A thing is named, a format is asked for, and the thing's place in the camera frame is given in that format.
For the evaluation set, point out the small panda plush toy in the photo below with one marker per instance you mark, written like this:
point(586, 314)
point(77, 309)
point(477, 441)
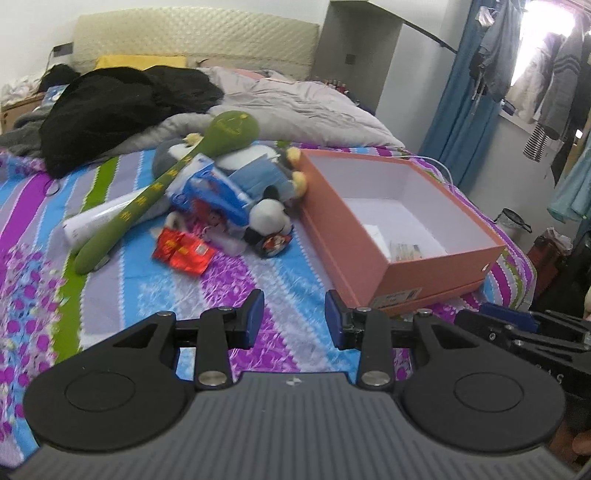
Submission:
point(270, 214)

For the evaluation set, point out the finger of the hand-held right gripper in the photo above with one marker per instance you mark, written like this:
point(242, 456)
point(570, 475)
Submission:
point(485, 328)
point(508, 314)

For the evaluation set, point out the beige padded headboard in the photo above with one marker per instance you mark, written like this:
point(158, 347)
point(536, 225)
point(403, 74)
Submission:
point(207, 37)

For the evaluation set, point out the long green plush toy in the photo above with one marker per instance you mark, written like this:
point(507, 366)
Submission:
point(231, 131)

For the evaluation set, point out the white trash bin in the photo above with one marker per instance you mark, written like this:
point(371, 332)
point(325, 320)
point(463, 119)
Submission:
point(510, 226)

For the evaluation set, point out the blue-grey hanging garment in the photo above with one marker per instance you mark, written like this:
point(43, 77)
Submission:
point(498, 50)

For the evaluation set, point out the blue white plastic packet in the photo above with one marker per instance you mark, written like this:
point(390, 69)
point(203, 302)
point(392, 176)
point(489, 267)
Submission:
point(207, 184)

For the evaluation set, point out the white paper roll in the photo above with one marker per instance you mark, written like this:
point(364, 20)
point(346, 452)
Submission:
point(92, 221)

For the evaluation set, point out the black white striped garment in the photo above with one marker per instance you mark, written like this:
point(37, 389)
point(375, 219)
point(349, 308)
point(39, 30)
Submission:
point(540, 143)

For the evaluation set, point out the small printed card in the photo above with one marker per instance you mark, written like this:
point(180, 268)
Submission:
point(406, 251)

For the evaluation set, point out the red foil packet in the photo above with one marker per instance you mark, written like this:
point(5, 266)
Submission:
point(182, 251)

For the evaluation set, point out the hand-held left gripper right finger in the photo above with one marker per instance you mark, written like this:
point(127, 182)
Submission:
point(333, 319)

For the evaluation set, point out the grey striped hanging cardigan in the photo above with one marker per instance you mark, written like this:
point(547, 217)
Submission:
point(561, 83)

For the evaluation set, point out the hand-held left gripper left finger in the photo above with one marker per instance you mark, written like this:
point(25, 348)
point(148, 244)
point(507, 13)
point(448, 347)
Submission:
point(256, 319)

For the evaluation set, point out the grey wall cabinet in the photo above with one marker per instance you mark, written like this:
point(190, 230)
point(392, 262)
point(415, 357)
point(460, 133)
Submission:
point(351, 32)

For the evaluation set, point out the orange cardboard box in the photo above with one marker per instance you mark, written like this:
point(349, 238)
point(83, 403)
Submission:
point(415, 281)

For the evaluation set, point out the blue face mask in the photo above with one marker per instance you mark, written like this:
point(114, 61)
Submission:
point(263, 177)

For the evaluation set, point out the striped floral bedsheet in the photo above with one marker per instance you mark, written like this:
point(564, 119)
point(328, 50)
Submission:
point(138, 295)

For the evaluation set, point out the white paper sheet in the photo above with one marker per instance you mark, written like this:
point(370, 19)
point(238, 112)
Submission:
point(376, 240)

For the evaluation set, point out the dark grey blanket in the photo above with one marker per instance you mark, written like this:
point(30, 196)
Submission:
point(21, 136)

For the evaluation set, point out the light grey duvet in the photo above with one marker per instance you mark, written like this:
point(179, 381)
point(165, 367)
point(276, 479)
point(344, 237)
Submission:
point(295, 106)

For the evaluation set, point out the red-brown bag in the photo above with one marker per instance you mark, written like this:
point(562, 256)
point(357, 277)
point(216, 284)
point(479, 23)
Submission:
point(545, 263)

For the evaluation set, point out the blue curtain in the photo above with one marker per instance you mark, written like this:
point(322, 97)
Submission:
point(461, 115)

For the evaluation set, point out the black bag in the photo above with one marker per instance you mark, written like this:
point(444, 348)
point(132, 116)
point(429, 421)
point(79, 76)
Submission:
point(575, 277)

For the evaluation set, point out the teal hanging garment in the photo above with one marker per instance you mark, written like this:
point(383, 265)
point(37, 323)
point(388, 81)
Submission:
point(575, 184)

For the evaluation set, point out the black curtain rod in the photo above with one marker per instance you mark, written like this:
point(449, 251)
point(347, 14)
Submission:
point(429, 34)

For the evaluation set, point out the round red badge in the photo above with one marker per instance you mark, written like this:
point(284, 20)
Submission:
point(277, 243)

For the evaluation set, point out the grey white penguin plush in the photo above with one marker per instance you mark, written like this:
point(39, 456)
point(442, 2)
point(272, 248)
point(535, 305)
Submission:
point(244, 159)

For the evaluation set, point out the beige hanging garment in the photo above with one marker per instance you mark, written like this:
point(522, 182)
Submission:
point(528, 87)

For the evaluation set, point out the black clothing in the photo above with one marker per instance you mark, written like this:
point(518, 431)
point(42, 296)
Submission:
point(106, 115)

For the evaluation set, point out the wooden bedside cabinet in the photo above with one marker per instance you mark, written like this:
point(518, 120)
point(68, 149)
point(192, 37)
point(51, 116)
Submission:
point(18, 110)

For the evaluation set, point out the yellow pillow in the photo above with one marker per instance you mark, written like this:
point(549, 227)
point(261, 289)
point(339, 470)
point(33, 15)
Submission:
point(138, 62)

